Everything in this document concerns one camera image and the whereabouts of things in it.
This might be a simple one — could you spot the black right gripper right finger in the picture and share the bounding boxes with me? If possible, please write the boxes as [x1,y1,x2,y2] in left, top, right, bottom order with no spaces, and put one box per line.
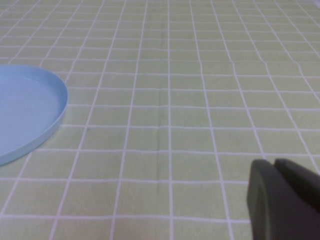
[273,157,320,215]

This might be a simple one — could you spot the light blue round plate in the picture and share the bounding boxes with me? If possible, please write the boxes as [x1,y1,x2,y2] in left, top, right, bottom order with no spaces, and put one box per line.
[0,64,70,167]

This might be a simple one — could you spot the green checked tablecloth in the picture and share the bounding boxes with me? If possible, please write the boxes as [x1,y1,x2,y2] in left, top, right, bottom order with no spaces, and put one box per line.
[0,0,320,240]

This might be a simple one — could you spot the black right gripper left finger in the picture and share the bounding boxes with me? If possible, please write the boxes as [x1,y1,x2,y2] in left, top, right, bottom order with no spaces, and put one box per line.
[246,158,320,240]

